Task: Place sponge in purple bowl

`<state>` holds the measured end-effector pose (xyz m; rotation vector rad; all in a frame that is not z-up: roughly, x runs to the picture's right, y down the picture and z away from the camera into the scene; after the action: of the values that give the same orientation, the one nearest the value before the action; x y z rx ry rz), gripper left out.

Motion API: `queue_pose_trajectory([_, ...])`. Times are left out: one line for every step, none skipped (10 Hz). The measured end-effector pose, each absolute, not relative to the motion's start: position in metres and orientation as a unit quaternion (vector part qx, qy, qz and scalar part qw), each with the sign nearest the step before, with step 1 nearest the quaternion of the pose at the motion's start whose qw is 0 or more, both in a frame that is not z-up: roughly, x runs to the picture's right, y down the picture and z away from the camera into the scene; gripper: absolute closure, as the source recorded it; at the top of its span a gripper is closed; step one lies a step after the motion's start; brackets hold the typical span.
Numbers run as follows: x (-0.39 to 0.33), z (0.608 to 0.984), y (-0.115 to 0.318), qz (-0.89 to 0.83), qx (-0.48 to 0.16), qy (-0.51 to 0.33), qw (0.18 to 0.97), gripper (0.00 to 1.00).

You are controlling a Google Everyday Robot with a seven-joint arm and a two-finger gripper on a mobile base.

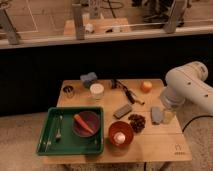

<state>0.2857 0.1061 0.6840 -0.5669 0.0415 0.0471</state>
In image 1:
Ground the green plastic tray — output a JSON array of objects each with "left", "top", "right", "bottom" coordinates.
[{"left": 36, "top": 106, "right": 104, "bottom": 156}]

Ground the left grey metal post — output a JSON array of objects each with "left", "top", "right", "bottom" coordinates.
[{"left": 0, "top": 9, "right": 19, "bottom": 45}]

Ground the grey rectangular block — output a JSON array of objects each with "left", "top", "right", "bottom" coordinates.
[{"left": 113, "top": 104, "right": 132, "bottom": 119}]

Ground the grey metal post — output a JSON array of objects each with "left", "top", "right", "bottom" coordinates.
[
  {"left": 164, "top": 0, "right": 185, "bottom": 34},
  {"left": 72, "top": 4, "right": 85, "bottom": 40},
  {"left": 0, "top": 9, "right": 19, "bottom": 45}
]

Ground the red bowl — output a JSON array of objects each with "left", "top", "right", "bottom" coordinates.
[{"left": 108, "top": 121, "right": 134, "bottom": 148}]

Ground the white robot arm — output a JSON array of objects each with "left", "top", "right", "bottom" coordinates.
[{"left": 160, "top": 61, "right": 213, "bottom": 116}]

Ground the right grey metal post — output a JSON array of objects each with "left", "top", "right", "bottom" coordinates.
[{"left": 164, "top": 0, "right": 185, "bottom": 34}]

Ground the black handled tool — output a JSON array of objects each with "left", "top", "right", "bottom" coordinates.
[{"left": 111, "top": 79, "right": 145, "bottom": 105}]

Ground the middle grey metal post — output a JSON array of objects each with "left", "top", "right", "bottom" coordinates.
[{"left": 72, "top": 4, "right": 85, "bottom": 40}]

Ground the black cable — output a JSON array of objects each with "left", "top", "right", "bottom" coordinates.
[{"left": 181, "top": 114, "right": 213, "bottom": 133}]

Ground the white cup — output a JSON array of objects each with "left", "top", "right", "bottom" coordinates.
[{"left": 90, "top": 83, "right": 104, "bottom": 100}]

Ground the blue grey cloth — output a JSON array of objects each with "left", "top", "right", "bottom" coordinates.
[{"left": 151, "top": 107, "right": 163, "bottom": 124}]

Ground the wooden background table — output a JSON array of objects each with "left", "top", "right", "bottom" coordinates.
[{"left": 64, "top": 18, "right": 131, "bottom": 36}]

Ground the dark grape bunch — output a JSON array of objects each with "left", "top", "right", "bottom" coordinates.
[{"left": 128, "top": 114, "right": 146, "bottom": 133}]

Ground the orange carrot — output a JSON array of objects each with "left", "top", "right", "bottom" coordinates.
[{"left": 74, "top": 114, "right": 94, "bottom": 134}]

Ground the purple bowl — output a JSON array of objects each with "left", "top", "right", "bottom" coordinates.
[{"left": 72, "top": 111, "right": 101, "bottom": 137}]

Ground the small metal cup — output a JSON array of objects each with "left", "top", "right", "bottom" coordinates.
[{"left": 63, "top": 86, "right": 74, "bottom": 98}]

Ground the white egg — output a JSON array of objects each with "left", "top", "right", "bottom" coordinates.
[{"left": 114, "top": 132, "right": 125, "bottom": 144}]

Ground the orange fruit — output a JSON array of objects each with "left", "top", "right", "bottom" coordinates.
[{"left": 141, "top": 81, "right": 152, "bottom": 93}]

